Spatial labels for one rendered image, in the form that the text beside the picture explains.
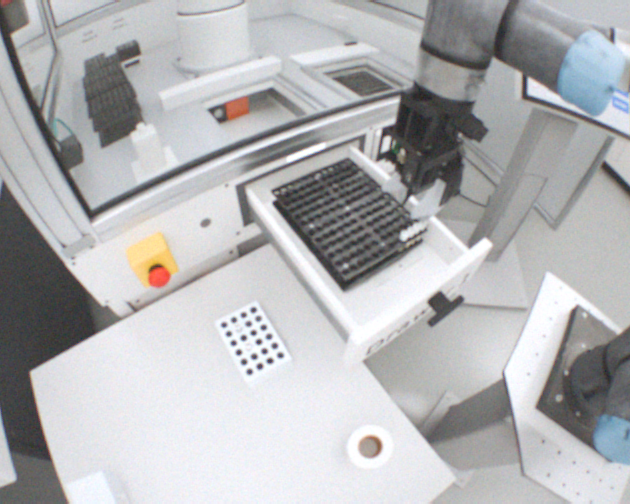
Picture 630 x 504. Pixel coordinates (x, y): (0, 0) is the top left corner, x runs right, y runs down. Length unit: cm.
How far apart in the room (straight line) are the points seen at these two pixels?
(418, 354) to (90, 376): 120
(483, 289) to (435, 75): 143
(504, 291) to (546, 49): 153
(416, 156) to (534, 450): 55
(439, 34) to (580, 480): 76
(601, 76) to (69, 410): 87
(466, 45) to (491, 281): 149
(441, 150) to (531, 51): 16
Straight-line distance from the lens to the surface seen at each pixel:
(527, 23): 31
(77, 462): 71
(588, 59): 30
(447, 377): 148
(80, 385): 72
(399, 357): 145
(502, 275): 179
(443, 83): 35
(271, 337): 60
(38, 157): 50
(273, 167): 62
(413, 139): 39
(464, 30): 33
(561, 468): 74
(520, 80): 110
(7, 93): 46
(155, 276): 57
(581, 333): 81
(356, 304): 56
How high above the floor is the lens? 133
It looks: 54 degrees down
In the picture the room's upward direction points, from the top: 2 degrees clockwise
